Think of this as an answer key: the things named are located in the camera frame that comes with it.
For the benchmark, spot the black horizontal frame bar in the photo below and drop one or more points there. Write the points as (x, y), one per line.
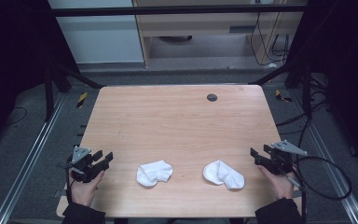
(167, 10)

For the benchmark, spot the grey tape piece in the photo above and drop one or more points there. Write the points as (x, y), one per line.
(296, 193)
(59, 193)

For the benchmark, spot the aluminium floor rail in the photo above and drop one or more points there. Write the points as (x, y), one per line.
(28, 161)
(332, 161)

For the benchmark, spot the person's left hand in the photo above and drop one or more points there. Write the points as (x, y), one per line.
(84, 191)

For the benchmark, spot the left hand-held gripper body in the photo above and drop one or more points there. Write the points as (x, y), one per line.
(82, 169)

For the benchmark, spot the yellow black striped tape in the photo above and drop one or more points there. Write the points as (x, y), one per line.
(281, 96)
(81, 99)

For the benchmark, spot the black stand leg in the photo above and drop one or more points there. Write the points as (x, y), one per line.
(306, 90)
(48, 93)

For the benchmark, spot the white cabinet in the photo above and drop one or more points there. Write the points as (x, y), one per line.
(99, 37)

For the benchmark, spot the light wooden desk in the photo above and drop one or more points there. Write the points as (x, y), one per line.
(199, 25)

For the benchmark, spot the black curtain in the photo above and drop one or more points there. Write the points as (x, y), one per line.
(348, 62)
(12, 62)

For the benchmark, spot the person's right hand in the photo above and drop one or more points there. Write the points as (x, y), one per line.
(278, 185)

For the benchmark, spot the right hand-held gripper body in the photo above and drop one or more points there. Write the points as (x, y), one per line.
(279, 163)

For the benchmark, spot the white sock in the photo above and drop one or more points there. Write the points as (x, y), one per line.
(154, 174)
(223, 175)

